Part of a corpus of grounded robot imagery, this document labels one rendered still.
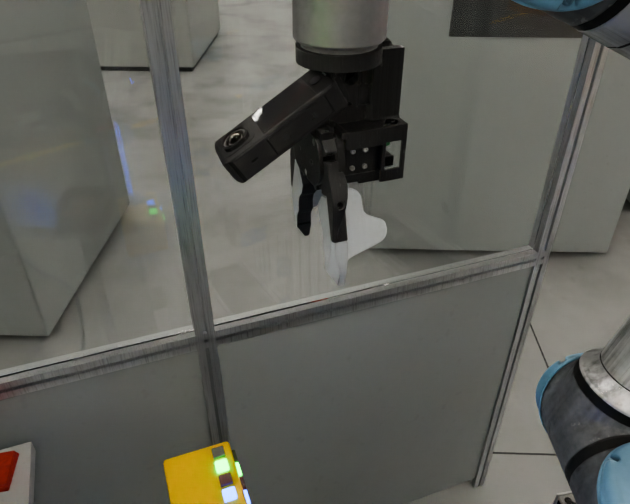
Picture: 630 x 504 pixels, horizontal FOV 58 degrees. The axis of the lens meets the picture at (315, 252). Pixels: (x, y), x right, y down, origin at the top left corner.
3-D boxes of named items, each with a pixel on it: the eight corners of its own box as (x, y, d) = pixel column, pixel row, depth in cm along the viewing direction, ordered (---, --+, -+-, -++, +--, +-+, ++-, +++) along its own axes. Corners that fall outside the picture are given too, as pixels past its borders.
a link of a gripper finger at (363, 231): (398, 281, 52) (388, 182, 50) (339, 295, 51) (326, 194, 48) (383, 273, 55) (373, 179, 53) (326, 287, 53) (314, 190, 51)
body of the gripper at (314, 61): (403, 186, 51) (417, 49, 44) (314, 203, 49) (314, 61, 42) (367, 152, 57) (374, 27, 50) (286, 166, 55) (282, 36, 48)
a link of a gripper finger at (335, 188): (354, 243, 49) (342, 139, 46) (338, 246, 48) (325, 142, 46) (335, 234, 53) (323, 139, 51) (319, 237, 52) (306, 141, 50)
